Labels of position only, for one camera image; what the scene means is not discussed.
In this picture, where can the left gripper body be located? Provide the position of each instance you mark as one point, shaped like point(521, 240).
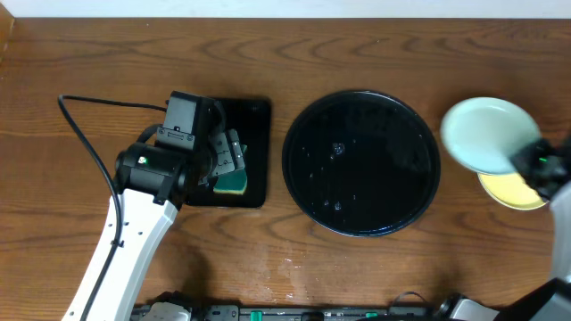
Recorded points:
point(225, 157)

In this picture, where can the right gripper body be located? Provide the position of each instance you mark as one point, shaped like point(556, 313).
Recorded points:
point(537, 162)

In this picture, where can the yellow plate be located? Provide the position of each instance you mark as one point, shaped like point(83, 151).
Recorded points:
point(511, 191)

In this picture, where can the green scouring sponge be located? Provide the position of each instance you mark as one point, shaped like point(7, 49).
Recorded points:
point(232, 183)

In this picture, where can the light blue plate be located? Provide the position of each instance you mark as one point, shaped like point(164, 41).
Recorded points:
point(482, 133)

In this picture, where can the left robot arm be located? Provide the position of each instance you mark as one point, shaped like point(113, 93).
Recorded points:
point(153, 179)

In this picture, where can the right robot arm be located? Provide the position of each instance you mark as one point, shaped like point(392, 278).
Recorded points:
point(551, 301)

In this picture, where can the black rectangular tray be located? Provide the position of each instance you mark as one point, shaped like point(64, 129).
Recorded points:
point(250, 118)

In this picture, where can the round black tray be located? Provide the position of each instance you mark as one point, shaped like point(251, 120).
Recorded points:
point(361, 163)

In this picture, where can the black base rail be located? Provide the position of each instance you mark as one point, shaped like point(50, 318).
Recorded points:
point(175, 306)

